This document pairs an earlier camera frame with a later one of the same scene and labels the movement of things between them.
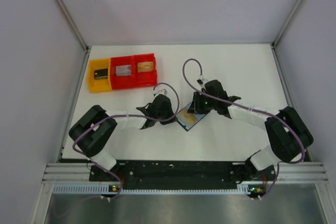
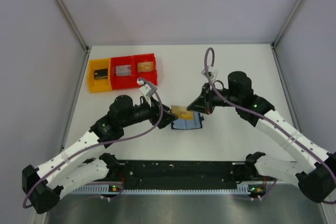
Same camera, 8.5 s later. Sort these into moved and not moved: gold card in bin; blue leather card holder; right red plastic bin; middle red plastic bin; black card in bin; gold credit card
Moved: gold credit card; blue leather card holder
Not moved: right red plastic bin; gold card in bin; middle red plastic bin; black card in bin
